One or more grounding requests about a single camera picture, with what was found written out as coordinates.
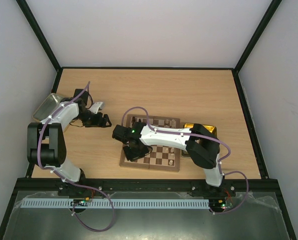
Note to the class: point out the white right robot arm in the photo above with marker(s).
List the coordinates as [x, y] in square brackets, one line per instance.
[205, 150]

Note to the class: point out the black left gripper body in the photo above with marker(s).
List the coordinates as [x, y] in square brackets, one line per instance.
[90, 120]

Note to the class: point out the silver metal tray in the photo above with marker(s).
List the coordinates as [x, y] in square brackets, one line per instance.
[48, 106]

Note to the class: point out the gold metal tin tray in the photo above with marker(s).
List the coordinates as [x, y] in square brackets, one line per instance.
[211, 129]

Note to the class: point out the black frame rail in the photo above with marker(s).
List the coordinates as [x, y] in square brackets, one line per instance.
[196, 188]

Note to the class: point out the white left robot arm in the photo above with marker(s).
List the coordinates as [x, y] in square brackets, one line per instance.
[45, 136]

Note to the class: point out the white slotted cable duct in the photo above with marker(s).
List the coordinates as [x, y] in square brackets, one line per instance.
[62, 203]

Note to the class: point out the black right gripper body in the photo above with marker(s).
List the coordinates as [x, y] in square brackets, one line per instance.
[133, 152]

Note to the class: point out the wooden chess board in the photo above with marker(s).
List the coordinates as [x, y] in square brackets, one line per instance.
[159, 158]

